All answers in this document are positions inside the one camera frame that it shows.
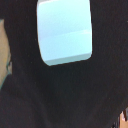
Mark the light blue carton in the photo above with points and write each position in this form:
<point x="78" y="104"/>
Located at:
<point x="64" y="30"/>

